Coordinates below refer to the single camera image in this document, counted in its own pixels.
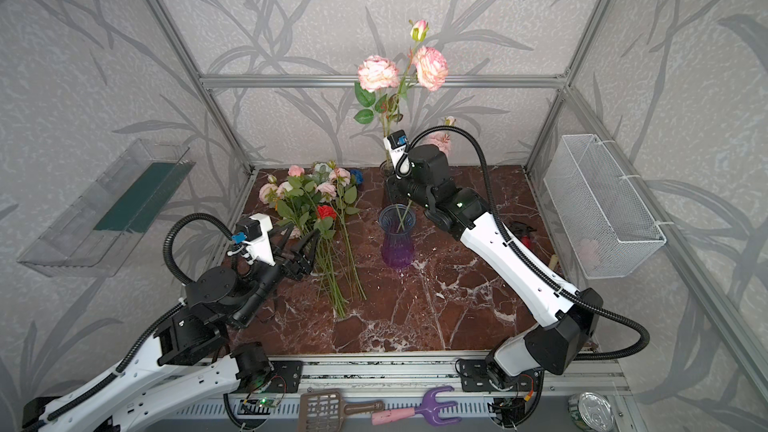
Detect purple glass vase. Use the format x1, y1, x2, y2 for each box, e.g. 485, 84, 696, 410
378, 204, 416, 270

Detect clear plastic wall shelf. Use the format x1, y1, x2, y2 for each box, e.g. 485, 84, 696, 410
17, 139, 195, 278

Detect pink flower stem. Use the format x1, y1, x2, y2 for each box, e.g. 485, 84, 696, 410
407, 120, 455, 232
354, 20, 449, 137

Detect bunch of artificial flowers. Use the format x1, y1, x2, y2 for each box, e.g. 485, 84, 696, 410
259, 161, 367, 319

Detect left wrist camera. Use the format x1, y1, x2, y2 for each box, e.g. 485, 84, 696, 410
228, 213, 275, 266

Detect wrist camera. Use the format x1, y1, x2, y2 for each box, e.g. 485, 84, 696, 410
228, 213, 275, 266
383, 130, 410, 177

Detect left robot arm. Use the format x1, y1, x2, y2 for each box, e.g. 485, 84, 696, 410
23, 213, 321, 431

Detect dark red glass vase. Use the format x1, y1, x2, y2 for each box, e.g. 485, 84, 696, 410
379, 159, 401, 208

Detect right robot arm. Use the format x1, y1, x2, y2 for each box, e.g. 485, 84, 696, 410
383, 125, 650, 389

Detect purple pink garden fork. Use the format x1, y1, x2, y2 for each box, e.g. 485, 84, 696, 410
371, 385, 462, 427

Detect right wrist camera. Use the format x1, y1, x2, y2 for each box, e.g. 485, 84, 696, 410
383, 130, 410, 177

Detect brown plastic scoop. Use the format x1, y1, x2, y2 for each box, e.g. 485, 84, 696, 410
297, 389, 385, 432

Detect blue garden trowel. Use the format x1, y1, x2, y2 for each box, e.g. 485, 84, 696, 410
548, 254, 559, 271

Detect white wire mesh basket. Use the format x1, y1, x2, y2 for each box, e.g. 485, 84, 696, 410
544, 134, 667, 279

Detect metal tin can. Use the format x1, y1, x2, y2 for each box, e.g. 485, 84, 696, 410
568, 392, 615, 432

